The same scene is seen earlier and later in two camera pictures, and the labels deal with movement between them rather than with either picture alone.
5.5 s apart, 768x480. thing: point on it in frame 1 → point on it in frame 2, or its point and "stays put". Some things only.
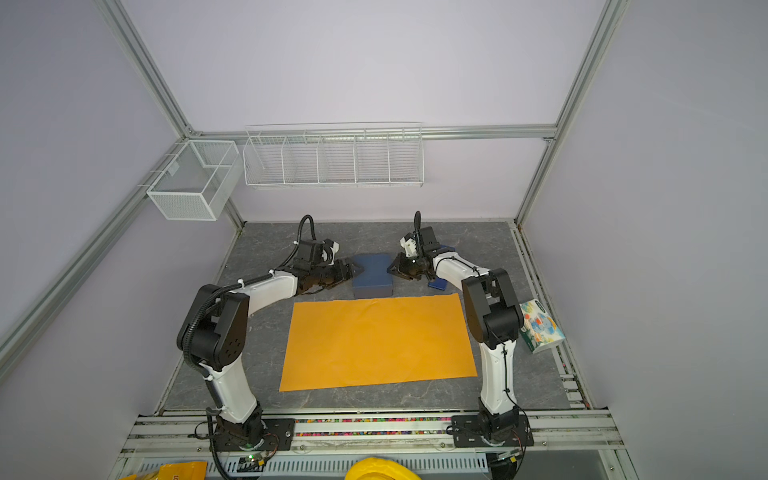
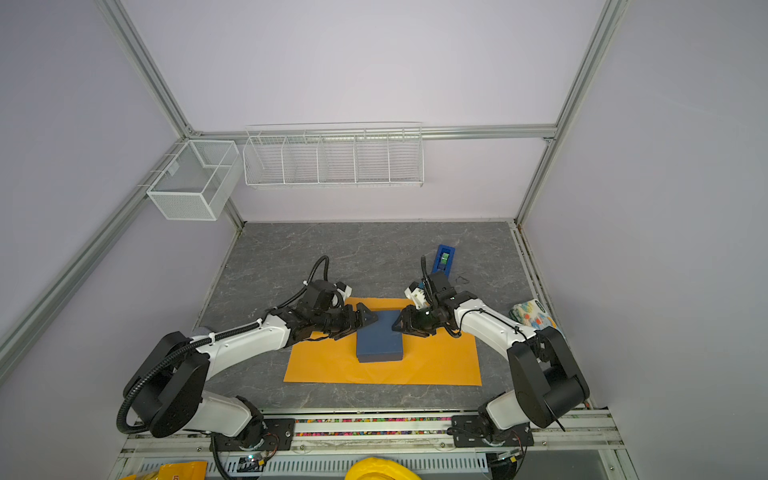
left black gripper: x=341 y=276 → x=349 y=323
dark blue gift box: x=375 y=281 → x=378 y=341
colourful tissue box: x=540 y=330 stays put
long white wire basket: x=334 y=155 stays put
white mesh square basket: x=200 y=181 stays put
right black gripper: x=401 y=268 → x=411 y=325
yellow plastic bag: x=175 y=471 stays put
